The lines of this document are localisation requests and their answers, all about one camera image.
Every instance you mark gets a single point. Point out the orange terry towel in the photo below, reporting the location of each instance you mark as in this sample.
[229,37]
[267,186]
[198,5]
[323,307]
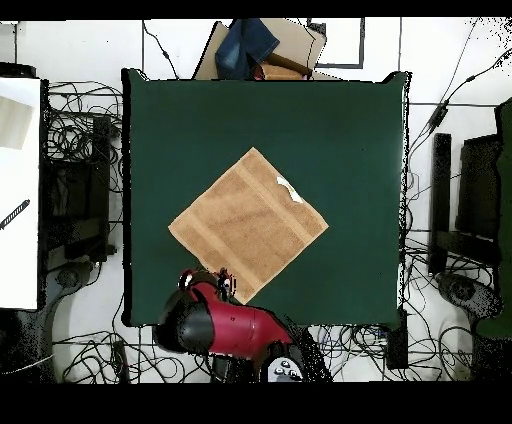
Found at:
[248,224]

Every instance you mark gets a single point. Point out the dark green table cloth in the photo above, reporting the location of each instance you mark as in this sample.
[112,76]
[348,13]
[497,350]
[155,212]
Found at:
[340,120]

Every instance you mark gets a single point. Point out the black flat panel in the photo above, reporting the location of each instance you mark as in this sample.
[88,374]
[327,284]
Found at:
[478,188]

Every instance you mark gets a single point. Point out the black equipment rack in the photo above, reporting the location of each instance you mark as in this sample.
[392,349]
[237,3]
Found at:
[76,200]

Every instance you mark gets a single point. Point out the black striped stick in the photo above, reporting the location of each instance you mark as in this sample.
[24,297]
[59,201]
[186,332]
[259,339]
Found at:
[15,214]

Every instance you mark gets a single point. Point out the black upright bar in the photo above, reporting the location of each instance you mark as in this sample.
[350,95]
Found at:
[440,200]

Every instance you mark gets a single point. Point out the brown cardboard box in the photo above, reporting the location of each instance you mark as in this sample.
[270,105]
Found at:
[296,36]

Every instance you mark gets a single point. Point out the beige box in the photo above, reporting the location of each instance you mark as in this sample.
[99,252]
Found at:
[14,122]

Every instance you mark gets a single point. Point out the orange cloth in box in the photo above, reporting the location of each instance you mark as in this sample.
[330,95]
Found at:
[280,72]

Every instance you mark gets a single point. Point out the black low box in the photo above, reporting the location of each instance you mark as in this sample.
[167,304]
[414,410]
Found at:
[16,70]

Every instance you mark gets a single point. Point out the blue denim jeans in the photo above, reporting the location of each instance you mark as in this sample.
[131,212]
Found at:
[244,44]

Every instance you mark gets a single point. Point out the dark brown cloth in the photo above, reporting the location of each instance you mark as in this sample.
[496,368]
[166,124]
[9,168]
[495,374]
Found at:
[288,62]

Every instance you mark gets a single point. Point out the black rectangular floor frame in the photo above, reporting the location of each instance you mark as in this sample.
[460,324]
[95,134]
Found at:
[340,66]

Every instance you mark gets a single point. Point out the black power strip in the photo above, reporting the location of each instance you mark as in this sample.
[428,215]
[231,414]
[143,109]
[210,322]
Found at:
[120,360]
[396,340]

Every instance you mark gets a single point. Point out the white side table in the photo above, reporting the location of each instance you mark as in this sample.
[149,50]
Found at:
[20,260]

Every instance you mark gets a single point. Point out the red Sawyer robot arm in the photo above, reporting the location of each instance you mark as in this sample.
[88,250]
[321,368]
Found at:
[240,328]

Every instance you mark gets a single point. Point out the grey chair base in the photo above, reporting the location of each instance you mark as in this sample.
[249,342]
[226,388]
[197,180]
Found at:
[464,290]

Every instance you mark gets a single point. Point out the dark green draped cloth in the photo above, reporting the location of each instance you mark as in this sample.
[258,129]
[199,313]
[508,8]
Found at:
[504,200]

